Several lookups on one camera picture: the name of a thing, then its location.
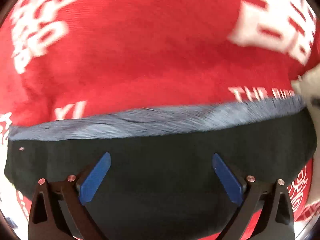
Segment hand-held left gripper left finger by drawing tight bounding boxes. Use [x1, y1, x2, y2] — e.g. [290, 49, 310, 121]
[27, 152, 112, 240]

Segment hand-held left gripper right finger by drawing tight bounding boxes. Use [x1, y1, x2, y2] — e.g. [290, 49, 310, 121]
[212, 153, 295, 240]

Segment black pants with patterned waistband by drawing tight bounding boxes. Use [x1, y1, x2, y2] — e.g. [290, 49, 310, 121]
[4, 96, 318, 240]

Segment red printed blanket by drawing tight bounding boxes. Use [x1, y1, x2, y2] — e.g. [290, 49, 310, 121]
[0, 0, 320, 240]

